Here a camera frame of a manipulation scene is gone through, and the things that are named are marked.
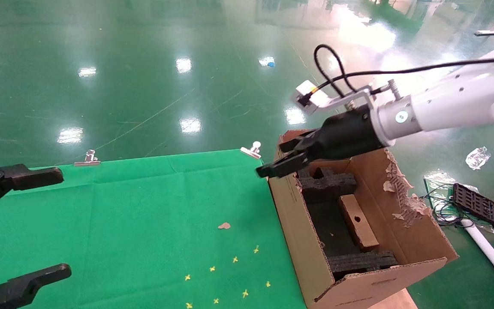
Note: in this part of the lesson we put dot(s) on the large open cardboard carton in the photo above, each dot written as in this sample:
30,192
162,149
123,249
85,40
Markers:
380,287

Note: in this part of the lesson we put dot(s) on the black plastic grid tray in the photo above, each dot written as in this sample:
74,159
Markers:
483,208

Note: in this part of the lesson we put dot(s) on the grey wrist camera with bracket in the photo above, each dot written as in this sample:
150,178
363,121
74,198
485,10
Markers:
309,95

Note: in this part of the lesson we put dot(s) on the small brown cardboard box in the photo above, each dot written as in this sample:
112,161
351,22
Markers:
365,236

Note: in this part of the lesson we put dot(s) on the white table leg pipe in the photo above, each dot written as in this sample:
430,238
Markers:
487,251

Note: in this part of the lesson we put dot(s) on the small cardboard scrap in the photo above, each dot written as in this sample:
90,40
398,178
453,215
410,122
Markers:
224,225

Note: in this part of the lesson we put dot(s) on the crumpled clear plastic bag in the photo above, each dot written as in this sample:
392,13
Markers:
477,158

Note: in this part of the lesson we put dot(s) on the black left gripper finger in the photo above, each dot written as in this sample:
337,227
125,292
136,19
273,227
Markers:
28,178
28,285

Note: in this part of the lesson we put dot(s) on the green table cloth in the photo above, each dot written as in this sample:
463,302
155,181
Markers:
122,214

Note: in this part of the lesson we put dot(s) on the flat clear plastic bag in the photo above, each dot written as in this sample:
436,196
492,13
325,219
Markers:
438,178

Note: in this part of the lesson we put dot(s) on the silver binder clip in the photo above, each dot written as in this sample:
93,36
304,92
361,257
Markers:
88,159
252,150

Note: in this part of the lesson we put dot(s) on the black foam block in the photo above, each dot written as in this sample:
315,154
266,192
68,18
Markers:
328,186
362,262

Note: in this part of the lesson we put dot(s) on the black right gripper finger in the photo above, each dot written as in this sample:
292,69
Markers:
296,144
283,167

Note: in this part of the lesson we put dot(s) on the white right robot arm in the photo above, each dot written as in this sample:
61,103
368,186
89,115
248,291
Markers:
453,107

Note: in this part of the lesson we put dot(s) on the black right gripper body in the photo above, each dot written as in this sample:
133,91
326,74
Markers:
345,135

